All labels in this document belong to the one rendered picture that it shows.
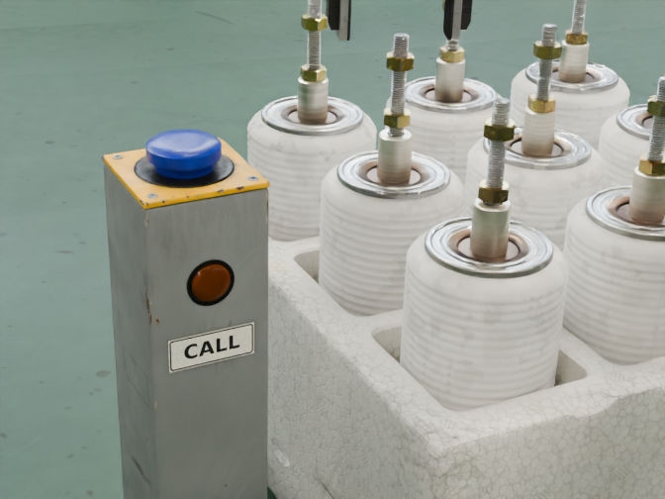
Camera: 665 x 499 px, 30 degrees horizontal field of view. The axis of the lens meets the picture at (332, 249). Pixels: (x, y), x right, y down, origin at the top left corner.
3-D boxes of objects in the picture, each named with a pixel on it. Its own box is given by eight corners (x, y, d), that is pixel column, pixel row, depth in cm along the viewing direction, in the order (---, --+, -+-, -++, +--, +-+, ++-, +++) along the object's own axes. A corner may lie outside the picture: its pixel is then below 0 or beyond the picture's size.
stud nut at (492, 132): (507, 129, 71) (509, 115, 71) (521, 140, 69) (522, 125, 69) (476, 132, 70) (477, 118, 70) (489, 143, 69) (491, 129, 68)
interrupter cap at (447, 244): (477, 214, 78) (477, 204, 78) (578, 254, 73) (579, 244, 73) (397, 251, 73) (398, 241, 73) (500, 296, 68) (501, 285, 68)
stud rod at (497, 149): (494, 218, 73) (506, 96, 69) (502, 225, 72) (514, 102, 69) (479, 220, 73) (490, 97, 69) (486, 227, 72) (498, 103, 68)
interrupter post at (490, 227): (484, 240, 75) (489, 190, 73) (516, 253, 73) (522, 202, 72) (459, 252, 73) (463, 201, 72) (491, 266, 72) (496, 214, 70)
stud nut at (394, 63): (393, 73, 78) (394, 60, 77) (379, 65, 79) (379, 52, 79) (420, 68, 79) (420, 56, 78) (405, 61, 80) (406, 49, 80)
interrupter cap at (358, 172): (474, 186, 82) (474, 176, 82) (385, 213, 78) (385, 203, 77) (401, 149, 87) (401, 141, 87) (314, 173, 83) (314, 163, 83)
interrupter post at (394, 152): (419, 182, 82) (422, 136, 81) (391, 190, 81) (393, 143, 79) (396, 170, 84) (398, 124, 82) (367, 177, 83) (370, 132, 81)
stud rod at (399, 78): (393, 149, 81) (399, 38, 77) (384, 145, 82) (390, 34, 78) (406, 148, 81) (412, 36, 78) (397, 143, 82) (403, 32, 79)
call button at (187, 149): (233, 183, 66) (233, 148, 65) (161, 196, 64) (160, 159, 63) (205, 157, 69) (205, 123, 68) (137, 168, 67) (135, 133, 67)
